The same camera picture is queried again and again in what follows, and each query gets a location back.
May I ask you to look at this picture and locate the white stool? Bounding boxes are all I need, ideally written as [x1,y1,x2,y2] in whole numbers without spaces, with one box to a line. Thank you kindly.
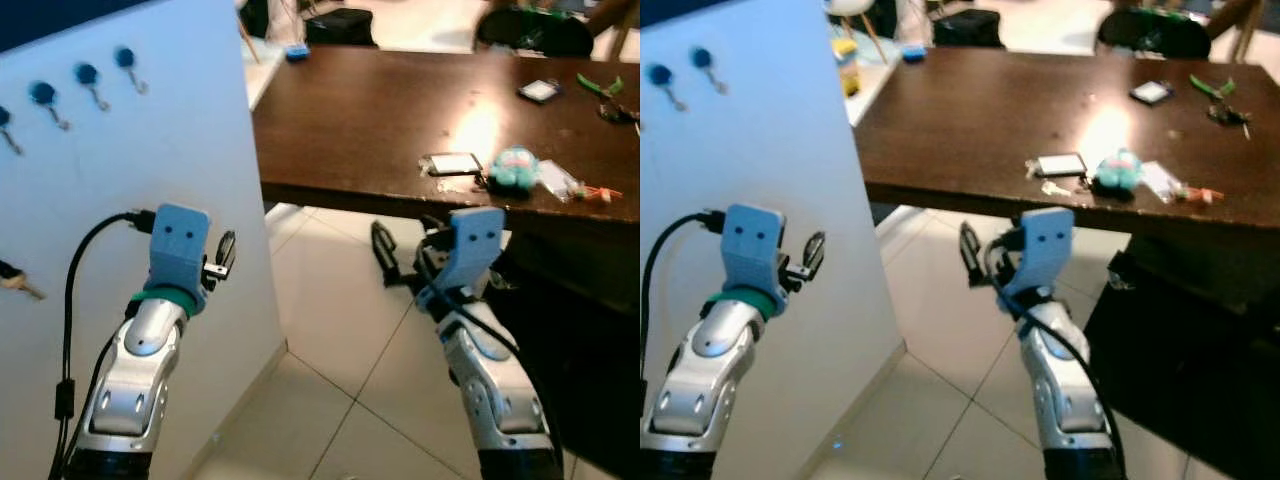
[825,0,891,66]
[237,0,263,66]

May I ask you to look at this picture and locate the white hook board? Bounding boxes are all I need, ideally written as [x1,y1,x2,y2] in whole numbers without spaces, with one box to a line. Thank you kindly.
[0,0,291,480]
[640,0,906,480]

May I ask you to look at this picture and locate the teal plush keychain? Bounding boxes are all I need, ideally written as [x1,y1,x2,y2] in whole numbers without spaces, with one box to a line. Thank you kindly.
[487,146,541,193]
[1092,148,1143,194]

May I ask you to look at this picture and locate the black framed card holder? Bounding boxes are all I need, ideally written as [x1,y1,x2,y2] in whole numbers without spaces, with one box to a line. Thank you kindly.
[1030,153,1089,179]
[420,152,486,178]

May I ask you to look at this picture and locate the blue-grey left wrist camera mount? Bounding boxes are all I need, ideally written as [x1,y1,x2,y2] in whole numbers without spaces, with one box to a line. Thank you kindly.
[720,203,791,301]
[148,203,213,296]

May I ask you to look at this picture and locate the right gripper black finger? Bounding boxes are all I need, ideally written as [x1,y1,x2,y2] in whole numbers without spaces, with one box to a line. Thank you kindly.
[958,221,991,289]
[370,220,403,289]

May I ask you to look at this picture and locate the clear badge holder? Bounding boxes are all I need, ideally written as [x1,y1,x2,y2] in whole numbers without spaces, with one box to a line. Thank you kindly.
[1140,161,1183,204]
[537,160,581,204]

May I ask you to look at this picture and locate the yellow bottle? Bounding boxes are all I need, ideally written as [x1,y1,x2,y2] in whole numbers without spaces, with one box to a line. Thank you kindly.
[832,38,861,99]

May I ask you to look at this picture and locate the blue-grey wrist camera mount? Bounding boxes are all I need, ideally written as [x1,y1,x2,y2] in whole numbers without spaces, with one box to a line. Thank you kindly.
[432,207,508,306]
[1000,207,1076,306]
[720,203,791,301]
[148,203,213,296]

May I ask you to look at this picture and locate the black bag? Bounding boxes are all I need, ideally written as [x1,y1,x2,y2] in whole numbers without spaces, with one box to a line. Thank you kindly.
[932,8,1004,49]
[305,8,378,48]

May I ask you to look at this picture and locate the green handled pliers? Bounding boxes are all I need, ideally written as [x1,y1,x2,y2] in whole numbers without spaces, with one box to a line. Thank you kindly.
[1188,73,1239,103]
[575,72,626,101]

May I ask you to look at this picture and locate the hanging brass key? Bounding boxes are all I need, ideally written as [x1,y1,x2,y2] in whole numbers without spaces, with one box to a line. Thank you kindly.
[0,260,46,301]

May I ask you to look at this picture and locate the white side table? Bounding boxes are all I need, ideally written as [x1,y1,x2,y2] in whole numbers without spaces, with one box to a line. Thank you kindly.
[243,60,286,111]
[845,55,901,126]

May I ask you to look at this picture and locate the dark brown wooden table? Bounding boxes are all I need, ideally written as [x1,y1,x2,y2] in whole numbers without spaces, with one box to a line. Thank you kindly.
[250,45,641,311]
[850,45,1280,311]

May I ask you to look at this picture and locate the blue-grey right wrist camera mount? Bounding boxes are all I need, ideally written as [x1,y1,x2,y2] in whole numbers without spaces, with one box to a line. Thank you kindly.
[432,207,508,306]
[1000,207,1076,306]

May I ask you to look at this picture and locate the black folding chair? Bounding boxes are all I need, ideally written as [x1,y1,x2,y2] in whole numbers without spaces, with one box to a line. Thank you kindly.
[473,5,596,59]
[1095,5,1213,59]

